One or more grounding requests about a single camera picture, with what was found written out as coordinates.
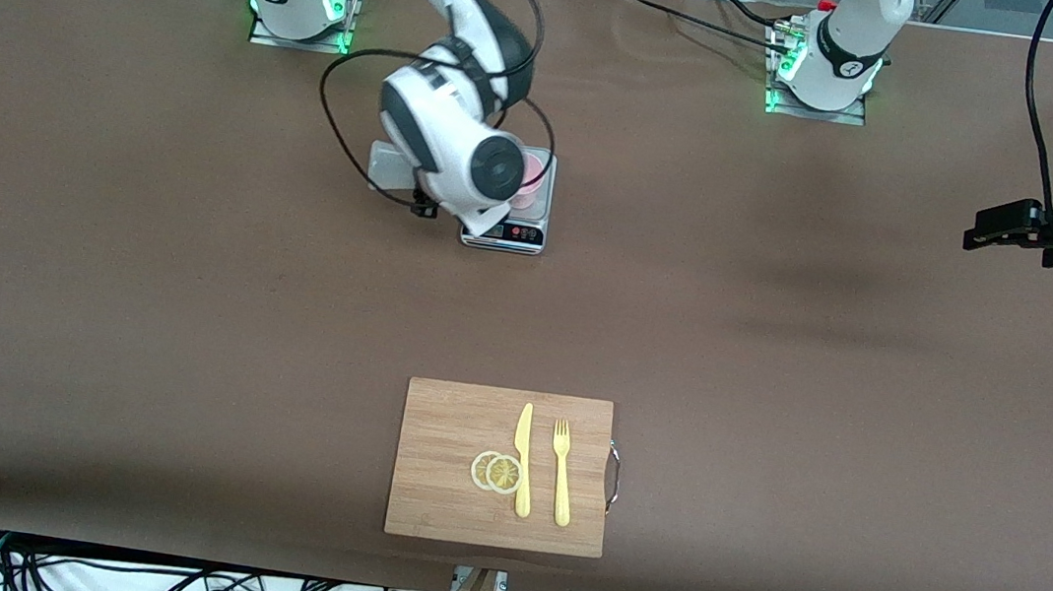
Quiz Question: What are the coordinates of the frosted sauce bottle orange cap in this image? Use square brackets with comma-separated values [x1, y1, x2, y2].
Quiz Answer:
[364, 140, 428, 198]

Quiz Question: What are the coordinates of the pink plastic cup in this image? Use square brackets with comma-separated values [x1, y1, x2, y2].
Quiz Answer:
[508, 150, 550, 213]

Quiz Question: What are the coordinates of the silver digital kitchen scale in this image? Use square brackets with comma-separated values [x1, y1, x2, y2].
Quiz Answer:
[459, 139, 560, 257]

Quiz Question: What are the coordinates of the yellow plastic knife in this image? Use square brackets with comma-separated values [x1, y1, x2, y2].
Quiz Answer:
[505, 401, 544, 520]

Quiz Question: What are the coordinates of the yellow plastic fork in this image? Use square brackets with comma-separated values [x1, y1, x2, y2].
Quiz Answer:
[543, 418, 582, 529]

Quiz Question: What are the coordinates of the bamboo cutting board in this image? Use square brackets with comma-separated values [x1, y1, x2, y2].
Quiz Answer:
[383, 375, 622, 559]

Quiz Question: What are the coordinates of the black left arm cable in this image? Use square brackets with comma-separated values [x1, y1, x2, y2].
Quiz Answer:
[1010, 0, 1053, 214]

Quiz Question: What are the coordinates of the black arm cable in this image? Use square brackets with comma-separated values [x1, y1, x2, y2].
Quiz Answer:
[103, 0, 577, 231]
[1010, 0, 1053, 214]

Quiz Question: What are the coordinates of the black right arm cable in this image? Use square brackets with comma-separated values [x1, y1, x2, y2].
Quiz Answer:
[103, 0, 577, 231]

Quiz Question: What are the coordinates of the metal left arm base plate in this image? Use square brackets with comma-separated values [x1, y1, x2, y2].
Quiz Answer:
[762, 22, 878, 128]

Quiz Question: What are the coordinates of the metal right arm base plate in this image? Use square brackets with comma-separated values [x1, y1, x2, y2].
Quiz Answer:
[246, 0, 361, 58]

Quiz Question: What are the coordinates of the metal cutting board handle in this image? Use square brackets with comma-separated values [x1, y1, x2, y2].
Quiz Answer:
[601, 439, 626, 516]

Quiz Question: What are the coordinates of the black cable on table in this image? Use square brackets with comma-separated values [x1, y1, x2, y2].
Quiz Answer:
[606, 0, 804, 55]

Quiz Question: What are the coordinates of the metal table edge bracket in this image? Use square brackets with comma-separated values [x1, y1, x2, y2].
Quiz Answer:
[450, 564, 510, 591]

